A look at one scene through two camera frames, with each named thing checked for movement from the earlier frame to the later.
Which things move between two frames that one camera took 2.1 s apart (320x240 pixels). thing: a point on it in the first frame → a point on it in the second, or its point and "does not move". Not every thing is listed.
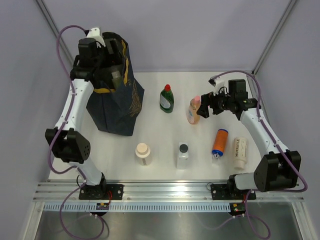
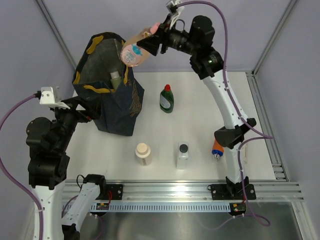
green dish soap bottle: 166,101 does not move
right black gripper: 203,110 → 151,44
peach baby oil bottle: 193,117 → 131,54
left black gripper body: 113,58 → 70,118
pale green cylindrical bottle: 117,79 does not move
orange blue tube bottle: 220,143 does not move
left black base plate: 100,192 does not move
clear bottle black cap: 182,162 does not move
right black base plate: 229,191 does not move
